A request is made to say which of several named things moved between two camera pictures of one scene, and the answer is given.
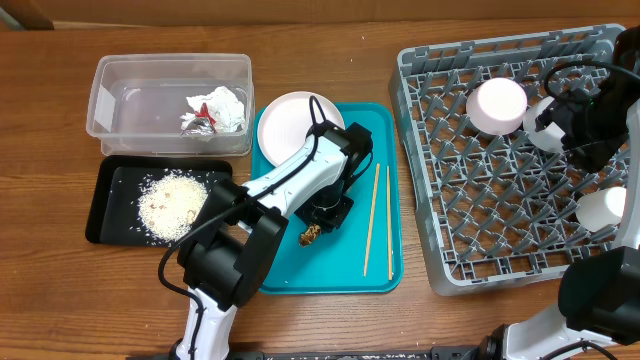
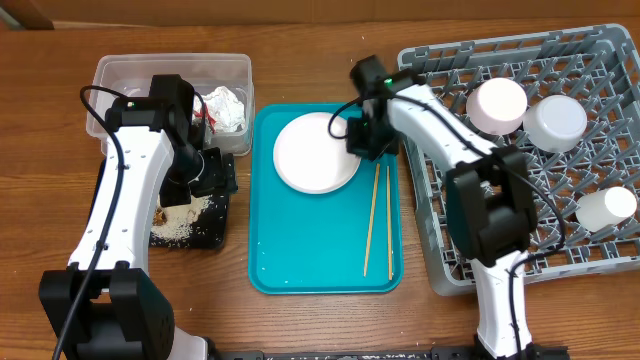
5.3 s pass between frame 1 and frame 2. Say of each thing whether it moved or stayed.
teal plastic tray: stayed
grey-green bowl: stayed
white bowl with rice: stayed
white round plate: moved
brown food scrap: moved
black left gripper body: moved
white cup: stayed
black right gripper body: moved
